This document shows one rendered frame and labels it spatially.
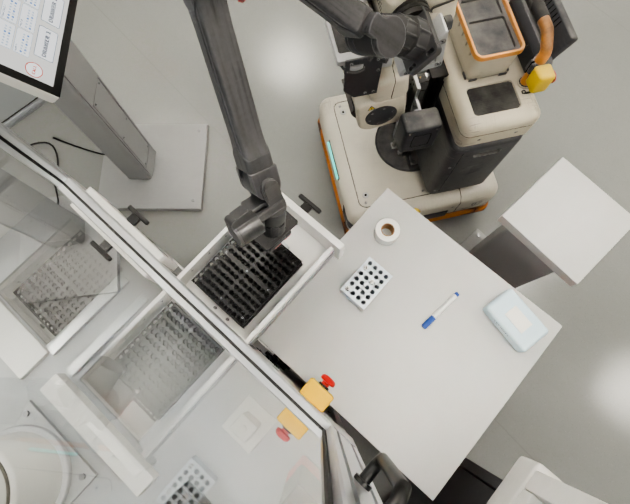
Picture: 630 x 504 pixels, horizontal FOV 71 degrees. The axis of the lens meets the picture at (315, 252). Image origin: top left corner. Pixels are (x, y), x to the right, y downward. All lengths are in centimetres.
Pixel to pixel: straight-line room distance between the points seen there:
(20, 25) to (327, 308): 109
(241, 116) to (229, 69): 8
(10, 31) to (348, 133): 121
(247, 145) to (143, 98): 177
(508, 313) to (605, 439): 114
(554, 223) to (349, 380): 75
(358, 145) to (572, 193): 87
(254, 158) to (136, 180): 151
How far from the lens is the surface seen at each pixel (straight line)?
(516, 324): 130
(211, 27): 78
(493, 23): 155
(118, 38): 285
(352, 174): 189
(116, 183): 234
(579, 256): 147
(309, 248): 119
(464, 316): 130
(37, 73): 143
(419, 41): 103
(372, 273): 124
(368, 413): 124
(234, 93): 80
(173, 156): 231
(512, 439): 216
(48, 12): 154
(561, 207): 149
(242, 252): 114
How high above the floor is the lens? 199
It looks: 75 degrees down
